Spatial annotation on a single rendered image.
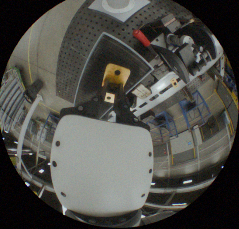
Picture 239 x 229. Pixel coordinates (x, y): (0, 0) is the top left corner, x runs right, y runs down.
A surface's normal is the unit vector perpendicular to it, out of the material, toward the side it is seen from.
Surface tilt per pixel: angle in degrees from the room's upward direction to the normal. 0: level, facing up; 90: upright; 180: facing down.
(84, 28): 0
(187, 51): 0
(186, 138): 90
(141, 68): 0
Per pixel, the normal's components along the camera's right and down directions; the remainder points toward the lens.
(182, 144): -0.81, -0.37
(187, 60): -0.04, 0.80
